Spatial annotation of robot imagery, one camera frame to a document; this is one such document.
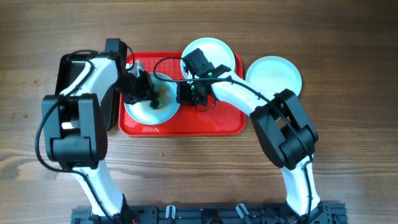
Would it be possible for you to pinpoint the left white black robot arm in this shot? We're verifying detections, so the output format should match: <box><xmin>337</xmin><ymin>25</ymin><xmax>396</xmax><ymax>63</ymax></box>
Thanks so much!
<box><xmin>35</xmin><ymin>50</ymin><xmax>160</xmax><ymax>223</ymax></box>

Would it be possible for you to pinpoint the red plastic serving tray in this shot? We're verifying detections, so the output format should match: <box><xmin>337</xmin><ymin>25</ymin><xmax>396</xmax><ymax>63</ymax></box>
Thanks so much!
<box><xmin>118</xmin><ymin>52</ymin><xmax>246</xmax><ymax>137</ymax></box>

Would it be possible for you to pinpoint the black water tray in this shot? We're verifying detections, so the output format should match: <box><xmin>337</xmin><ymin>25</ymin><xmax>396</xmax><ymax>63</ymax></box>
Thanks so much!
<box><xmin>55</xmin><ymin>54</ymin><xmax>119</xmax><ymax>131</ymax></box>

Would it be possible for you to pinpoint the light blue plate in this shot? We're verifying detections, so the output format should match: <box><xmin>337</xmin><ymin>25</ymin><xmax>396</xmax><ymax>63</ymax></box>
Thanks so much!
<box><xmin>245</xmin><ymin>56</ymin><xmax>302</xmax><ymax>96</ymax></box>
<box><xmin>181</xmin><ymin>37</ymin><xmax>236</xmax><ymax>76</ymax></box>
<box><xmin>124</xmin><ymin>72</ymin><xmax>180</xmax><ymax>125</ymax></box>

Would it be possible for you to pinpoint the black metal base rail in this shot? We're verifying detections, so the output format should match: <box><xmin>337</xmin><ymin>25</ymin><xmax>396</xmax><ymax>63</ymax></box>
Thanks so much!
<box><xmin>70</xmin><ymin>202</ymin><xmax>348</xmax><ymax>224</ymax></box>

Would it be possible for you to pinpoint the green yellow scrub sponge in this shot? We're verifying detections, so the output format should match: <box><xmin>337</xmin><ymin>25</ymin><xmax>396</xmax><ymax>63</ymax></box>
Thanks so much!
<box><xmin>149</xmin><ymin>98</ymin><xmax>162</xmax><ymax>110</ymax></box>

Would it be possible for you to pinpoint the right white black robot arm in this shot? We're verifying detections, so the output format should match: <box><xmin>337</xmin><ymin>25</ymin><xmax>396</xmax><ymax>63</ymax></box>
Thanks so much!
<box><xmin>177</xmin><ymin>65</ymin><xmax>321</xmax><ymax>223</ymax></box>

